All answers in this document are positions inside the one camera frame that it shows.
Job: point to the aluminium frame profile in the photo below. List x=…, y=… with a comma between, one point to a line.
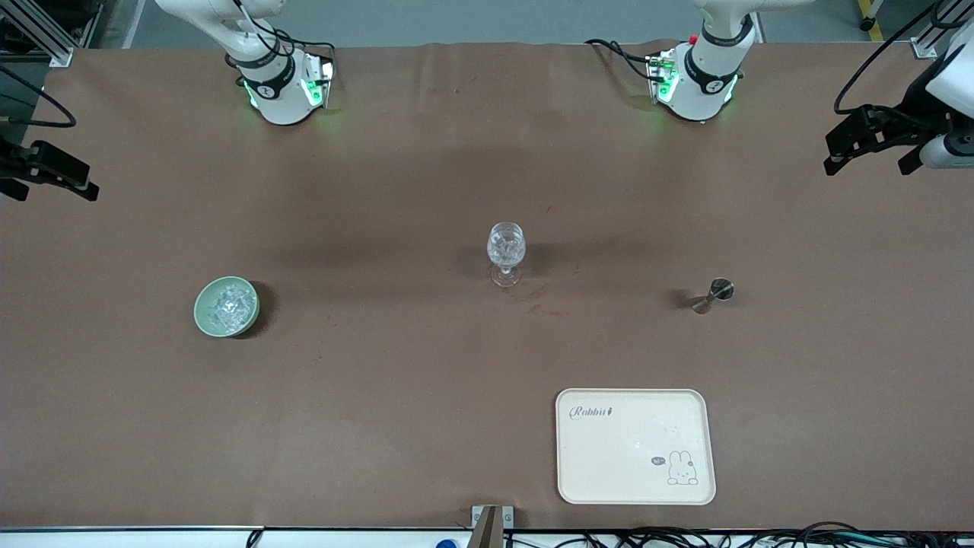
x=936, y=34
x=42, y=34

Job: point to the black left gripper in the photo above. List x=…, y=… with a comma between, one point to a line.
x=908, y=119

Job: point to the green ceramic bowl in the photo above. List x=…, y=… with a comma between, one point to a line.
x=199, y=318

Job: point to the clear ice cubes pile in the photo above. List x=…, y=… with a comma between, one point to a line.
x=228, y=306

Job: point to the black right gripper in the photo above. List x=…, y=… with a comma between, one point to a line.
x=9, y=166

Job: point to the black caster wheel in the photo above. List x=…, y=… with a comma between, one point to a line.
x=867, y=24

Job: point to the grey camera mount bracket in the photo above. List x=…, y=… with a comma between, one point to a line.
x=487, y=529

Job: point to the brown table cover sheet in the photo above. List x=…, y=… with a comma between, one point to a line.
x=380, y=418

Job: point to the steel cocktail jigger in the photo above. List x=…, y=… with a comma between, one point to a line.
x=719, y=290

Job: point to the cream rabbit print tray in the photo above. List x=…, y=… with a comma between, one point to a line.
x=624, y=457

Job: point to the white table edge rail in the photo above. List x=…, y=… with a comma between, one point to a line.
x=114, y=539

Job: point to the clear stemmed wine glass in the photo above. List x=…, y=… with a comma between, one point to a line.
x=506, y=245

